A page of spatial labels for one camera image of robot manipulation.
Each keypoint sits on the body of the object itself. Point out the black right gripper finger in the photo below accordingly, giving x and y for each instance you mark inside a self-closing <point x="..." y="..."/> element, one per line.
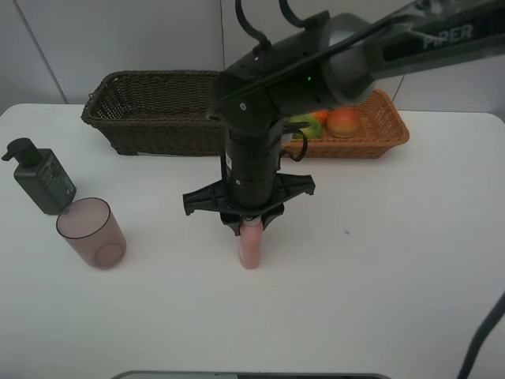
<point x="233" y="221"/>
<point x="269" y="218"/>

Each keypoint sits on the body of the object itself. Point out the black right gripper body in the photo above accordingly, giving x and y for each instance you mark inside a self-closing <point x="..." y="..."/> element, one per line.
<point x="251" y="184"/>

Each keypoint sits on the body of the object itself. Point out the pink spray bottle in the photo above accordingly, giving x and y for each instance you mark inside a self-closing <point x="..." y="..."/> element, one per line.
<point x="251" y="232"/>

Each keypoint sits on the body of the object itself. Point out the green mango fruit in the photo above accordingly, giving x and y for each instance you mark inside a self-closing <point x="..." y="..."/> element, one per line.
<point x="312" y="130"/>

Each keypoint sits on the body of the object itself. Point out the orange tangerine fruit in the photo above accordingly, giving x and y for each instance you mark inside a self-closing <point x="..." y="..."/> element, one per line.
<point x="320" y="116"/>

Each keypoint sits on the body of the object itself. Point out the red yellow peach fruit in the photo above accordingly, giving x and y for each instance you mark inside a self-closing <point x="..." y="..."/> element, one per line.
<point x="342" y="122"/>

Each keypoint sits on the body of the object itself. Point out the translucent pink plastic cup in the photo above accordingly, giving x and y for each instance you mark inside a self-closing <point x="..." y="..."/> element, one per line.
<point x="90" y="228"/>

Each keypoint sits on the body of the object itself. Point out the dark green pump bottle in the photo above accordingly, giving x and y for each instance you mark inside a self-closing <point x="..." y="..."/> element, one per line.
<point x="41" y="175"/>

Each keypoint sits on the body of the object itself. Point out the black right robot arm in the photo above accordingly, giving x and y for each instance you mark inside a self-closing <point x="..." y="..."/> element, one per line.
<point x="331" y="62"/>

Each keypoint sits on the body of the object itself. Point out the dark brown wicker basket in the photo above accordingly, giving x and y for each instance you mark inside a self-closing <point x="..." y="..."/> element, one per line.
<point x="156" y="112"/>

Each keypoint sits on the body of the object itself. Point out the light brown wicker basket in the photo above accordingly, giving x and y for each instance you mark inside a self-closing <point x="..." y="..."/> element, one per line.
<point x="380" y="129"/>

